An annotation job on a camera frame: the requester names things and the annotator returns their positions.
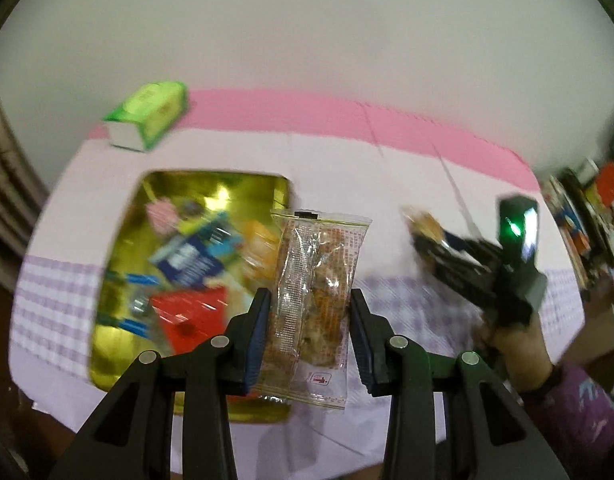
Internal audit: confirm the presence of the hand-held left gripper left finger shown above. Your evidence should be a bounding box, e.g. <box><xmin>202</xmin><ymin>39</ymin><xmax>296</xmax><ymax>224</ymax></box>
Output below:
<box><xmin>49</xmin><ymin>287</ymin><xmax>272</xmax><ymax>480</ymax></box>

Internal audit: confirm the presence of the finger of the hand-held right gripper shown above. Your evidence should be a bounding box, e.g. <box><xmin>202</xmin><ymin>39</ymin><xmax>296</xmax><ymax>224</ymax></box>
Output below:
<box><xmin>439</xmin><ymin>230</ymin><xmax>505</xmax><ymax>263</ymax></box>
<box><xmin>413</xmin><ymin>237</ymin><xmax>492</xmax><ymax>303</ymax></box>

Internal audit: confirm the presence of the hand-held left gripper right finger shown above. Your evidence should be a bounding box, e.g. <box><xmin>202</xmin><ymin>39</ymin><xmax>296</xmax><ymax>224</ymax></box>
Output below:
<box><xmin>349</xmin><ymin>287</ymin><xmax>570</xmax><ymax>480</ymax></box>

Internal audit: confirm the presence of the clear packet brown snack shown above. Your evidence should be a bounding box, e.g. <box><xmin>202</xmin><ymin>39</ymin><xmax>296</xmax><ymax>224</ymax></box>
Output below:
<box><xmin>402</xmin><ymin>205</ymin><xmax>448</xmax><ymax>247</ymax></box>
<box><xmin>259</xmin><ymin>209</ymin><xmax>372</xmax><ymax>415</ymax></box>

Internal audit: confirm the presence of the red snack packet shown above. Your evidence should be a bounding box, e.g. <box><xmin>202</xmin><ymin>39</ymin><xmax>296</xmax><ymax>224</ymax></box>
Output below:
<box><xmin>151</xmin><ymin>285</ymin><xmax>228</xmax><ymax>357</ymax></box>

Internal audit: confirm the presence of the yellow snack packet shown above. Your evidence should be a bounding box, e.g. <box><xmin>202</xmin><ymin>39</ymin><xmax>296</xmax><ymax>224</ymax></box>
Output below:
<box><xmin>241</xmin><ymin>220</ymin><xmax>280</xmax><ymax>281</ymax></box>

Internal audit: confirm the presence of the blue cracker packet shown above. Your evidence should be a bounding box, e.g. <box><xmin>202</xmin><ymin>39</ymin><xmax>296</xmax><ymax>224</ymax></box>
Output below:
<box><xmin>149</xmin><ymin>230</ymin><xmax>238</xmax><ymax>288</ymax></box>

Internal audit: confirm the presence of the gold and red tin box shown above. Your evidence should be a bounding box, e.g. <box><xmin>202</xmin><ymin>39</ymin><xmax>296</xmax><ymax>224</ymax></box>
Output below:
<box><xmin>88</xmin><ymin>170</ymin><xmax>294</xmax><ymax>423</ymax></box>

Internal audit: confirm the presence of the pink snack packet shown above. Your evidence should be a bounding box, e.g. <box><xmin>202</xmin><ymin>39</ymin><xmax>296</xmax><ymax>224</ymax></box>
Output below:
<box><xmin>146</xmin><ymin>199</ymin><xmax>182</xmax><ymax>237</ymax></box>

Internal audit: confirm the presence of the person's right hand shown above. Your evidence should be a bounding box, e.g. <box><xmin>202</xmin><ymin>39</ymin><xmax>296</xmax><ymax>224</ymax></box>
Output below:
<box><xmin>479</xmin><ymin>312</ymin><xmax>556</xmax><ymax>395</ymax></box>

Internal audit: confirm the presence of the stack of colourful books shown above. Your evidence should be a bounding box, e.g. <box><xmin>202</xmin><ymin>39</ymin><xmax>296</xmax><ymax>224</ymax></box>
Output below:
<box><xmin>542</xmin><ymin>150</ymin><xmax>614</xmax><ymax>291</ymax></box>

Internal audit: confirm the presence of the green tissue pack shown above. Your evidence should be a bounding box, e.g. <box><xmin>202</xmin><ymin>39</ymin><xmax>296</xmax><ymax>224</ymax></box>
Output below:
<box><xmin>103</xmin><ymin>81</ymin><xmax>188</xmax><ymax>152</ymax></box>

